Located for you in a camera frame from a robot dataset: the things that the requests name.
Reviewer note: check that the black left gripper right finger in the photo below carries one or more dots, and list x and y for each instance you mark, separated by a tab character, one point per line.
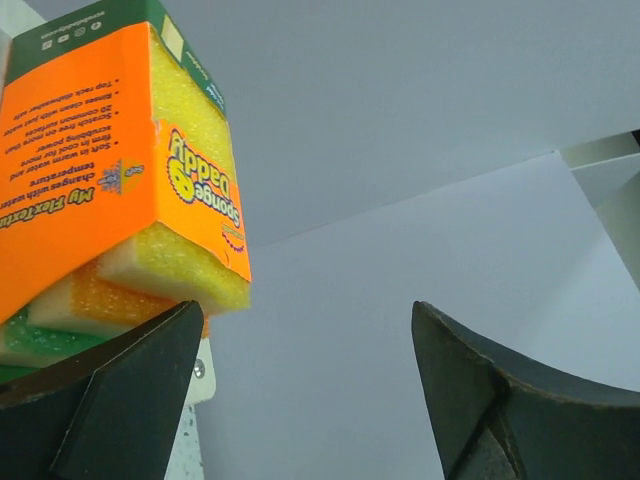
498	414

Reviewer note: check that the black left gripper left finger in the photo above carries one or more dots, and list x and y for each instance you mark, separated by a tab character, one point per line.
110	412

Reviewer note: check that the multicolour sponge pack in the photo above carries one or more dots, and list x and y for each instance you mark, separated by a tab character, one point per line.
119	193

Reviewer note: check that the white two-tier shelf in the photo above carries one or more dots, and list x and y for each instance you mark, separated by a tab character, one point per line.
185	462

